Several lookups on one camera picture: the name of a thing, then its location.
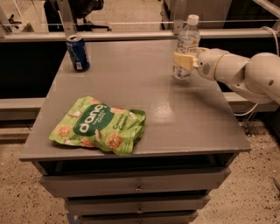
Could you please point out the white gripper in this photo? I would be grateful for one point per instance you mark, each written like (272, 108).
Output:
(207, 64)

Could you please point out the top grey drawer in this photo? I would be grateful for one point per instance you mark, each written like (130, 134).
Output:
(118, 183)

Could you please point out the clear plastic water bottle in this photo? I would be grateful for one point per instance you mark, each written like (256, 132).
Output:
(188, 43)

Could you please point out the bottom grey drawer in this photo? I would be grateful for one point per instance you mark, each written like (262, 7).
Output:
(145, 218)

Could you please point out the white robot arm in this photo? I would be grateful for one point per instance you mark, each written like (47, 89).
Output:
(256, 79)

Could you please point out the blue pepsi can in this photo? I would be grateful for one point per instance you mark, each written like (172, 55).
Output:
(78, 54)

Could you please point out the middle grey drawer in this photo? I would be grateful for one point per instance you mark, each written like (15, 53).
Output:
(137, 205)

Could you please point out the green dang chips bag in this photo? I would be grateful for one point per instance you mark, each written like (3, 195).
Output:
(91, 123)

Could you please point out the black office chair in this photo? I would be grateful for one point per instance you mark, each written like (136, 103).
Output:
(79, 8)

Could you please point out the grey drawer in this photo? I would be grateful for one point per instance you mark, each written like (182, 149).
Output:
(118, 183)
(145, 218)
(137, 205)

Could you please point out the grey drawer cabinet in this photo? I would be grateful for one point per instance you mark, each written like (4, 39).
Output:
(189, 126)

